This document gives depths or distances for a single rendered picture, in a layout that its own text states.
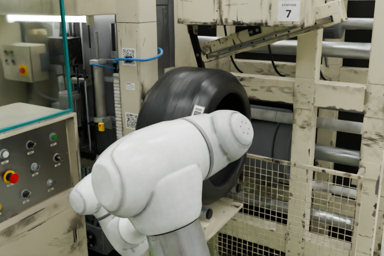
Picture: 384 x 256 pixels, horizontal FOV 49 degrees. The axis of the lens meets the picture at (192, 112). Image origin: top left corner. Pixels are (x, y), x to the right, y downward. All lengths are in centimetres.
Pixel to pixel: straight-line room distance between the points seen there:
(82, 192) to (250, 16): 101
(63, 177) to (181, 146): 134
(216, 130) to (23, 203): 127
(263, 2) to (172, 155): 119
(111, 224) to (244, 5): 105
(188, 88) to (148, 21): 40
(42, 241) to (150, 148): 133
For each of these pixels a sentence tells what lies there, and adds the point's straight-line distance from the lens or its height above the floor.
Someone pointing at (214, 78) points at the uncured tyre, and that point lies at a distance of 166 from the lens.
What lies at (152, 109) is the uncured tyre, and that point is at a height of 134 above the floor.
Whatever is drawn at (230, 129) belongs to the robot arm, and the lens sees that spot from 78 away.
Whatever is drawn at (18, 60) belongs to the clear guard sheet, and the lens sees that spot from 175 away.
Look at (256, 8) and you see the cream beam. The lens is 181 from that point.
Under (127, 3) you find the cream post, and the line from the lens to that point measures 184.
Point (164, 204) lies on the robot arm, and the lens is 70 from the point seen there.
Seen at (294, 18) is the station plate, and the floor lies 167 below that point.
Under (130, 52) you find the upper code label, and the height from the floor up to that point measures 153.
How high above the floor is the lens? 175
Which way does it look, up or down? 15 degrees down
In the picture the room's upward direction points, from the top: 1 degrees counter-clockwise
